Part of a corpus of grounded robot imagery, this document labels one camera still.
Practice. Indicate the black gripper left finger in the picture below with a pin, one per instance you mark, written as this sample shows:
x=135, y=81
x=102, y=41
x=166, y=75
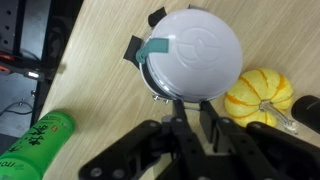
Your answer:
x=186, y=143

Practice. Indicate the white round tin lid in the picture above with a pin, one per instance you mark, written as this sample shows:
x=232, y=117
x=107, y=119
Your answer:
x=196, y=56

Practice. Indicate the yellow orange striped pumpkin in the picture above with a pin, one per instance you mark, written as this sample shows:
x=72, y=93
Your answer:
x=253, y=90

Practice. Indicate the teal tape tab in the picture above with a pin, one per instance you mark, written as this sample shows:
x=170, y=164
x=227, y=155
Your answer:
x=156, y=45

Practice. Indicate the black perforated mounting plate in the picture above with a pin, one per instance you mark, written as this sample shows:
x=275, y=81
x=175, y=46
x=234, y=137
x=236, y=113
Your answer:
x=8, y=26

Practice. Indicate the green tea bottle white cap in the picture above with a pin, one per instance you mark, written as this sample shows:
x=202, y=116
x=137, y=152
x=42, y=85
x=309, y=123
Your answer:
x=36, y=146

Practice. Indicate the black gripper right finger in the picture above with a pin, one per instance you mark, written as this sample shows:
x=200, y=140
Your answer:
x=233, y=140

